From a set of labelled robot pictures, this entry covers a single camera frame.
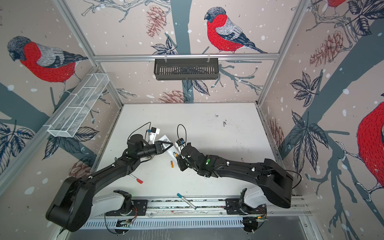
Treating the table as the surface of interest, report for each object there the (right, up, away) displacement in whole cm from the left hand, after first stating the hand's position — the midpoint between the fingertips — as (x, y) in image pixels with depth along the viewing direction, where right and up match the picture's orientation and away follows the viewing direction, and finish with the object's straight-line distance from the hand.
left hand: (171, 146), depth 78 cm
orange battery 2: (+2, -5, +2) cm, 6 cm away
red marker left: (-20, -20, +5) cm, 29 cm away
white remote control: (0, -3, +2) cm, 3 cm away
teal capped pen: (+5, -27, 0) cm, 27 cm away
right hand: (+2, -7, +1) cm, 8 cm away
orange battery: (-2, -13, +11) cm, 17 cm away
